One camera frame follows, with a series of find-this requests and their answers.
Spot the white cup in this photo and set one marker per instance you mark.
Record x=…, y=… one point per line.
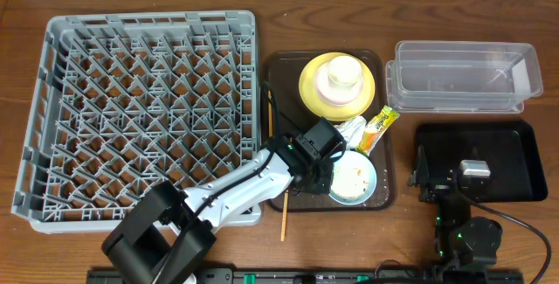
x=344, y=71

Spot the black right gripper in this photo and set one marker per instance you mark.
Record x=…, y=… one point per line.
x=421, y=178

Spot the wooden chopstick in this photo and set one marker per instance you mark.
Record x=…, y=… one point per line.
x=270, y=114
x=284, y=216

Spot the yellow plate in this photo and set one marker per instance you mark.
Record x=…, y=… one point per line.
x=315, y=103

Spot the crumpled white tissue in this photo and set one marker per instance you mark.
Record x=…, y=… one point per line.
x=352, y=131

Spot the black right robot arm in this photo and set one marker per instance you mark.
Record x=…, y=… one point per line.
x=466, y=245

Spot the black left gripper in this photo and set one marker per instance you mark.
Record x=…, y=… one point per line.
x=318, y=179

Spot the black plastic tray bin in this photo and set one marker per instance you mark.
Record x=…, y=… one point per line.
x=508, y=147

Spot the light blue bowl with rice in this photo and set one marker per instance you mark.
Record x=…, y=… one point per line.
x=354, y=178

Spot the clear plastic bin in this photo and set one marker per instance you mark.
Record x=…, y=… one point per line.
x=462, y=77

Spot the pink bowl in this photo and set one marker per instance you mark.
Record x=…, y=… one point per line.
x=335, y=96

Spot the yellow green snack wrapper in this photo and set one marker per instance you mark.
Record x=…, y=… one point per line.
x=375, y=129

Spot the grey plastic dishwasher rack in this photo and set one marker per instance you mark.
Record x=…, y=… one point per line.
x=123, y=102

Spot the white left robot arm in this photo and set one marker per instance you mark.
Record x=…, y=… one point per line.
x=166, y=236

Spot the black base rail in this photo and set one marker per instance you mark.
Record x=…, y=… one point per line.
x=392, y=274

